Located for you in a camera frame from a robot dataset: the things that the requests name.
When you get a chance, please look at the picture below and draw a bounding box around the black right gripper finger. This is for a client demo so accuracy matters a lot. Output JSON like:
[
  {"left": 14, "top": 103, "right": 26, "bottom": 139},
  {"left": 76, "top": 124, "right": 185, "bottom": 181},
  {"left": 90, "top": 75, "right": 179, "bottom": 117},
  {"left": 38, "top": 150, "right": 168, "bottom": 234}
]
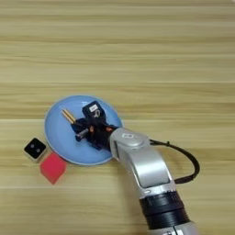
[
  {"left": 74, "top": 128, "right": 92, "bottom": 142},
  {"left": 71, "top": 117, "right": 90, "bottom": 132}
]

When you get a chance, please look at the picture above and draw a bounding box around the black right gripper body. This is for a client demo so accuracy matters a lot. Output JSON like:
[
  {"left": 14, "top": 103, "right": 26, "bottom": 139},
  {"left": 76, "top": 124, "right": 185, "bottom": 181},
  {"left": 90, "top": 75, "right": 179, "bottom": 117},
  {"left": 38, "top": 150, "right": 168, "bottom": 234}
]
[{"left": 86, "top": 117, "right": 119, "bottom": 151}]

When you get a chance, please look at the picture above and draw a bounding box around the red cube block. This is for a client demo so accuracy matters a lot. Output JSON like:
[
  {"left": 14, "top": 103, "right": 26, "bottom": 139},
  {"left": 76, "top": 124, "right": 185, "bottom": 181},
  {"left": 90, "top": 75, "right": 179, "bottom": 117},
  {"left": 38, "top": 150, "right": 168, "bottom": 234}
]
[{"left": 39, "top": 151, "right": 68, "bottom": 185}]

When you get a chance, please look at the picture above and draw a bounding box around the black cube with two dots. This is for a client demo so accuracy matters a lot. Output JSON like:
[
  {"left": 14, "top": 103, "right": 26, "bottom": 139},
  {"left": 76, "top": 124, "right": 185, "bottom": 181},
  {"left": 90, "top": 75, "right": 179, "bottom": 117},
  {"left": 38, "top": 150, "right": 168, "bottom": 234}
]
[{"left": 23, "top": 137, "right": 49, "bottom": 163}]

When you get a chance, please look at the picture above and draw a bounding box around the round light blue plate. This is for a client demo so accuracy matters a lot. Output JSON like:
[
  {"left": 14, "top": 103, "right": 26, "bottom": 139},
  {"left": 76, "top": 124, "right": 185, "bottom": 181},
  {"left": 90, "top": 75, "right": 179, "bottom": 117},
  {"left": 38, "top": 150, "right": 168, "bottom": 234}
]
[{"left": 44, "top": 95, "right": 123, "bottom": 166}]

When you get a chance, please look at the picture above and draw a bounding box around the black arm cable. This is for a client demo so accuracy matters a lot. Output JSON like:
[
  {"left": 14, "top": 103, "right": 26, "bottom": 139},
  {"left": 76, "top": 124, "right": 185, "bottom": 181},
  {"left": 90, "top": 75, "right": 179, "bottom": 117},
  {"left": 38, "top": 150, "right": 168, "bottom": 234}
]
[{"left": 149, "top": 139, "right": 201, "bottom": 185}]

